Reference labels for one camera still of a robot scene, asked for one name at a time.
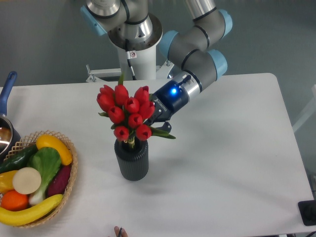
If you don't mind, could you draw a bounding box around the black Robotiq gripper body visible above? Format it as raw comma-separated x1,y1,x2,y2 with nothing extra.
145,72,199,125

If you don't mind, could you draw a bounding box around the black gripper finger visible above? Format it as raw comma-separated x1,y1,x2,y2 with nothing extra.
158,121,172,135

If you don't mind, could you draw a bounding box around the red tulip bouquet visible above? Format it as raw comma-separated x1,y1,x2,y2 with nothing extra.
96,75,175,151

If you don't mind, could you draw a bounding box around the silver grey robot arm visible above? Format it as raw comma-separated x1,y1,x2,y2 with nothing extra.
80,0,233,137

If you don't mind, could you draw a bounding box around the dark grey ribbed vase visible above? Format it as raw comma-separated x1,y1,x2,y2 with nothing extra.
114,138,149,181

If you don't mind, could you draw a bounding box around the bare human hand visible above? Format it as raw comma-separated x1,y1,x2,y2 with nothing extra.
114,226,128,237

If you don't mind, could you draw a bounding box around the purple sweet potato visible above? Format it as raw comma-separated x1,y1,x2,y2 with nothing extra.
46,165,71,197

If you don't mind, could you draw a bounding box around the green bok choy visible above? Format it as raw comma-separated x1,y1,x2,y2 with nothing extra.
27,147,61,206

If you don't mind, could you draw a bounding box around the woven wicker basket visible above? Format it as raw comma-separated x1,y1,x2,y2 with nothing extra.
4,130,78,228

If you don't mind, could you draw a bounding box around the dark green cucumber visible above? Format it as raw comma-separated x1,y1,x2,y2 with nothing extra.
0,144,38,173

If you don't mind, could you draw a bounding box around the black device at edge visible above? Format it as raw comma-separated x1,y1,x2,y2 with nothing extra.
298,200,316,226

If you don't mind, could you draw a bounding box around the yellow bell pepper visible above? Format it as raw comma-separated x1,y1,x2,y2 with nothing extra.
0,170,17,194

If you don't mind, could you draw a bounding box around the orange fruit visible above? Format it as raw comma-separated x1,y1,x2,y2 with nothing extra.
0,190,29,211

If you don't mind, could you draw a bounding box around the yellow banana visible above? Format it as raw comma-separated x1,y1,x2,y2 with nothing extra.
0,194,63,227

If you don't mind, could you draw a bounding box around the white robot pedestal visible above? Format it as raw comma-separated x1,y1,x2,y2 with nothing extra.
86,45,174,82

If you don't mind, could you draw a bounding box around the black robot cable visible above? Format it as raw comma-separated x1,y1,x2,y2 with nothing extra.
124,39,137,81

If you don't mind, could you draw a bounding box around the white frame leg right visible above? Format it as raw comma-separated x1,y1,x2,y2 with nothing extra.
292,84,316,133

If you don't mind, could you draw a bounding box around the blue handled steel pot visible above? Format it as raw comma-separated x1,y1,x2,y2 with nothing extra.
0,71,21,163

